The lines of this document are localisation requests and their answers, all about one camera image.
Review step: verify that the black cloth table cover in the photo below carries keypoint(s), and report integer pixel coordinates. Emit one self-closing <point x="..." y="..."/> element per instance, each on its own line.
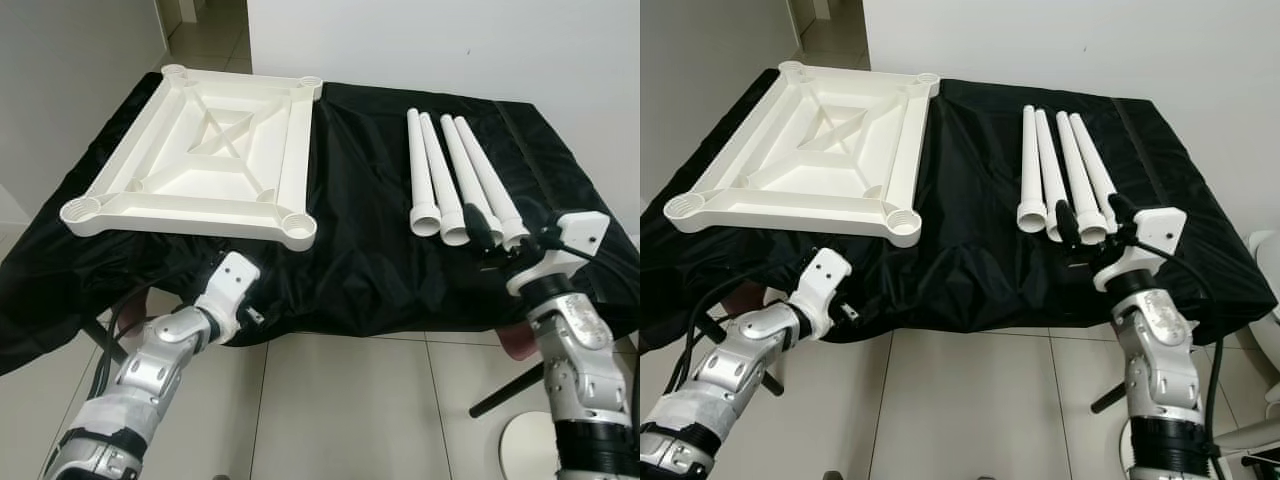
<point x="370" y="200"/>
<point x="980" y="200"/>

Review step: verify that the white plastic table top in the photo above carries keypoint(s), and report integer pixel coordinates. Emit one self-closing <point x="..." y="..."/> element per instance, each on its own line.
<point x="760" y="190"/>
<point x="150" y="190"/>

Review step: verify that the white round stool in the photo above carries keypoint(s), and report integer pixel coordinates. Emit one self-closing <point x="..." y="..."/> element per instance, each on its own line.
<point x="525" y="450"/>

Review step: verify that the white plastic table leg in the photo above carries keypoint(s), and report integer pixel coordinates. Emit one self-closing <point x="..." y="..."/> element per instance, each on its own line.
<point x="1048" y="165"/>
<point x="1075" y="165"/>
<point x="1030" y="160"/>
<point x="1093" y="165"/>
<point x="437" y="165"/>
<point x="462" y="160"/>
<point x="418" y="160"/>
<point x="485" y="170"/>

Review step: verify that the white curved plastic object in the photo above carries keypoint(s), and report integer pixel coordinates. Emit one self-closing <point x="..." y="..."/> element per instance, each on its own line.
<point x="1255" y="435"/>

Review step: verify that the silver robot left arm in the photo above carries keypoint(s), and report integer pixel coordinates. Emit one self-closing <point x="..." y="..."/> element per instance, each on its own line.
<point x="760" y="340"/>
<point x="165" y="345"/>

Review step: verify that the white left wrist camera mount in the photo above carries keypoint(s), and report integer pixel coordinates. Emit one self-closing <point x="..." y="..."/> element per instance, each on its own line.
<point x="232" y="278"/>
<point x="825" y="275"/>

